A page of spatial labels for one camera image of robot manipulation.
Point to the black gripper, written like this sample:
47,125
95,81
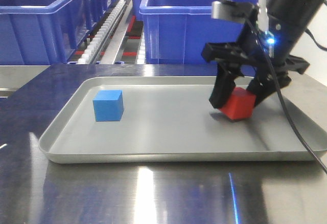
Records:
253,48

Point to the red cube block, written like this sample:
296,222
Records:
239,105

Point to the blue cube block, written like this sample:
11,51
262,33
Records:
108,105

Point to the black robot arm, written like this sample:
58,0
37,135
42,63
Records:
288,19

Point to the blue plastic bin right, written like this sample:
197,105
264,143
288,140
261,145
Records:
177,30

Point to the blue plastic bin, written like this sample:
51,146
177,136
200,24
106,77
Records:
46,32
177,30

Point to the grey metal tray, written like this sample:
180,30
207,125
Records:
166,119

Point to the blue plastic bin left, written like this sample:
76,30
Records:
46,32

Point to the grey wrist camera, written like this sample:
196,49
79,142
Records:
229,11

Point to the white roller conveyor rail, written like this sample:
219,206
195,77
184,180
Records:
93,51

